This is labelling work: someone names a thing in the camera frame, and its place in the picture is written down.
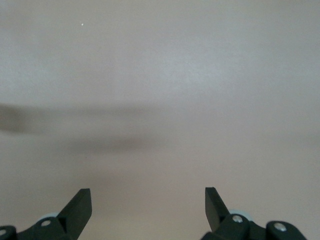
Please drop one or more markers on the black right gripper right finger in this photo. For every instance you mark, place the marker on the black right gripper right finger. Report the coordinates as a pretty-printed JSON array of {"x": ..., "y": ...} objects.
[{"x": 217, "y": 217}]

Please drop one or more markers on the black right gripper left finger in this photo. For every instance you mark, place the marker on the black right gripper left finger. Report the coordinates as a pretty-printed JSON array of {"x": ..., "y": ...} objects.
[{"x": 72, "y": 217}]

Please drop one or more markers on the brown table mat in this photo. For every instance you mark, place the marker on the brown table mat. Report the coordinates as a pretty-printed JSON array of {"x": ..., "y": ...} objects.
[{"x": 160, "y": 75}]

